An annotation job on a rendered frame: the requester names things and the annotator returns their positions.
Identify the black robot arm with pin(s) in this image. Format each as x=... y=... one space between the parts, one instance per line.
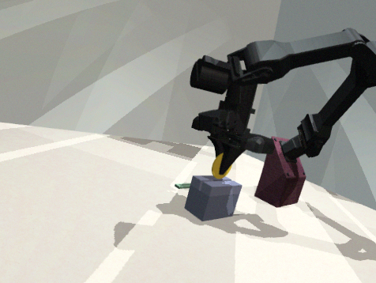
x=270 y=60

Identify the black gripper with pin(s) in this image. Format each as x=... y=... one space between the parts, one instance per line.
x=240 y=141

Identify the gold coin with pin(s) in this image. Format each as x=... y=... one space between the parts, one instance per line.
x=216 y=167

